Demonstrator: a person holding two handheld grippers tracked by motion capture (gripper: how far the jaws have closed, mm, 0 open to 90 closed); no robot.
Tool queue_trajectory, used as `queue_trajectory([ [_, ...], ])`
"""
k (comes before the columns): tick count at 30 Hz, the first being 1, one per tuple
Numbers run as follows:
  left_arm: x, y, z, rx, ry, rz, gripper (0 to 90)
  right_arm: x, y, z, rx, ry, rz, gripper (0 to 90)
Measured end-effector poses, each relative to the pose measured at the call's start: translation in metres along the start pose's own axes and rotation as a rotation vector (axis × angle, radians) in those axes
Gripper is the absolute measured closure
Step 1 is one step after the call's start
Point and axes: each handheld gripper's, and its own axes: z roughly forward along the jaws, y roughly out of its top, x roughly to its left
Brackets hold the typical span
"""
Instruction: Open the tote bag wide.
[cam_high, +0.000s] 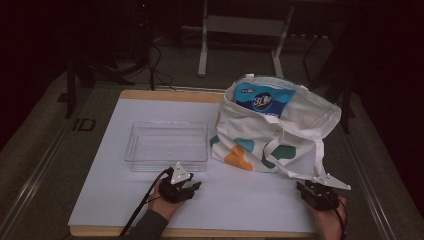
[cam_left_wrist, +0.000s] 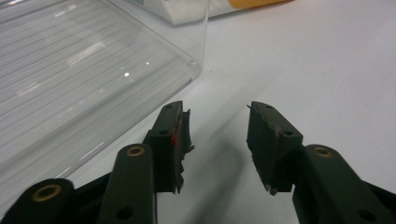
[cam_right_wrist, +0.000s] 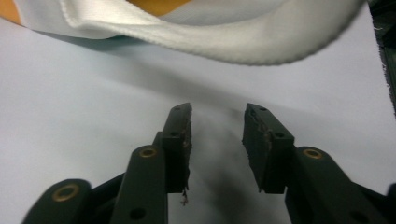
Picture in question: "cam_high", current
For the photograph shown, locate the left hand-held gripper black cable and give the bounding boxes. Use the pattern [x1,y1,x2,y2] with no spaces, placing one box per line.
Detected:
[118,167,175,238]

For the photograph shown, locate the white table mat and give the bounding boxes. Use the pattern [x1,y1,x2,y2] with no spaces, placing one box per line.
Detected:
[67,97,346,235]

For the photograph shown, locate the black floor bracket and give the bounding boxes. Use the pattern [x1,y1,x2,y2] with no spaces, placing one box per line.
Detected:
[72,117,97,132]

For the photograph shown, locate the grey metal stand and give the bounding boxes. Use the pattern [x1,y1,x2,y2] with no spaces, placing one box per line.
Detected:
[197,0,296,84]

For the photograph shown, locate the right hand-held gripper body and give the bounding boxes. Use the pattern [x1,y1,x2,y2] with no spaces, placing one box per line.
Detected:
[301,173,352,212]

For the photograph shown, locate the black stand with legs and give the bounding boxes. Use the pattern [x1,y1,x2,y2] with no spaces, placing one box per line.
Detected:
[295,19,357,135]
[57,54,136,120]

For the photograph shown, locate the black floor cables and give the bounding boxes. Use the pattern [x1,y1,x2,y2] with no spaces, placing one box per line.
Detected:
[131,41,178,92]

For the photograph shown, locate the white tote bag coloured patches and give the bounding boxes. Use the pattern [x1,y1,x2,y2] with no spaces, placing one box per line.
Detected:
[209,73,343,183]

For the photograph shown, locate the blue snack bag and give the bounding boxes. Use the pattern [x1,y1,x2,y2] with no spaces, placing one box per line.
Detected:
[233,82,297,118]

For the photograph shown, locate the clear plastic container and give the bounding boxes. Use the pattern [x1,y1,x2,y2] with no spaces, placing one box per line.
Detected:
[124,120,210,173]

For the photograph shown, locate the right hand-held gripper black cable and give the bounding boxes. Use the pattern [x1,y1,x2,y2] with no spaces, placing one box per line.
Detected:
[334,197,348,240]

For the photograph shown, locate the person's left hand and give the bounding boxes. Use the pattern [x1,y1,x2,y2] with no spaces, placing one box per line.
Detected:
[148,186,186,222]

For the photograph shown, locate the hand-held gripper black cable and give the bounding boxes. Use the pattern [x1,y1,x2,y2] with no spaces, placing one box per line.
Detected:
[118,167,175,238]
[334,197,348,240]

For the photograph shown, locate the person's right hand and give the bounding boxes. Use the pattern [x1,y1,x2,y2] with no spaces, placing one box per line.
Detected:
[311,195,348,240]

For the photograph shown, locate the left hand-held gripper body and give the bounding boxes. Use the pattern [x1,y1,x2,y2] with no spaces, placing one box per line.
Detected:
[157,162,194,205]

